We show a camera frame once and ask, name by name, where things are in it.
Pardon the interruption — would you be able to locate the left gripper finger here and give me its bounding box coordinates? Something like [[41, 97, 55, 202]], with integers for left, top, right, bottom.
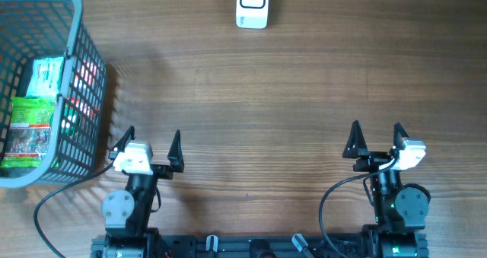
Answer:
[[109, 126, 135, 160], [167, 130, 185, 173]]

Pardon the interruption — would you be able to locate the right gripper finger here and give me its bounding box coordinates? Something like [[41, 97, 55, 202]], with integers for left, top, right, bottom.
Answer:
[[390, 123, 409, 154], [342, 120, 368, 159]]

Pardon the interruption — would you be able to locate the red white small packet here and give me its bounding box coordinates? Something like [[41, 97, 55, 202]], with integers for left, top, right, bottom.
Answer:
[[67, 62, 100, 119]]

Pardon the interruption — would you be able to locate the green snack bag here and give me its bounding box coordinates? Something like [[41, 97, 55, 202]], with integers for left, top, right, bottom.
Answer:
[[1, 97, 56, 168]]

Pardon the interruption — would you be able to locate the mint green wipes pack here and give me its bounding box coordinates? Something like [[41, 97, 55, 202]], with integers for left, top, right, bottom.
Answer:
[[26, 56, 64, 98]]

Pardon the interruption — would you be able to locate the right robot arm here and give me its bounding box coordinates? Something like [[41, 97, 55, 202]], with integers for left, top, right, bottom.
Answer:
[[342, 120, 431, 258]]

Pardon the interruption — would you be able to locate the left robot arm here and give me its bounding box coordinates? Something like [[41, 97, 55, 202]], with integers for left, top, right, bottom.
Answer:
[[91, 126, 185, 257]]

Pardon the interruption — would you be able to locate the white barcode scanner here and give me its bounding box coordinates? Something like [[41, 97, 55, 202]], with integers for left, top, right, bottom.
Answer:
[[235, 0, 269, 30]]

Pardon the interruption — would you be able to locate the grey plastic mesh basket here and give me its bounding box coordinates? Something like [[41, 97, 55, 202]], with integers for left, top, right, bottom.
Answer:
[[1, 0, 107, 188]]

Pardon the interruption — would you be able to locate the left camera black cable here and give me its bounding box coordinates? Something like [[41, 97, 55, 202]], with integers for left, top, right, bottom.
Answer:
[[33, 161, 115, 258]]

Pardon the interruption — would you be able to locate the camera black cable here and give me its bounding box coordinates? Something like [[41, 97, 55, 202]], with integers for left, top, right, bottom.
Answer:
[[33, 161, 115, 258], [318, 157, 399, 258]]

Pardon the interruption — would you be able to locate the right camera black cable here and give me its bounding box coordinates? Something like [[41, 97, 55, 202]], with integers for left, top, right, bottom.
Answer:
[[318, 157, 399, 258]]

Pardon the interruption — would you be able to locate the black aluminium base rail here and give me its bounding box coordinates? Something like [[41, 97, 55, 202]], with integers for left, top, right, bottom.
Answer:
[[90, 232, 430, 258]]

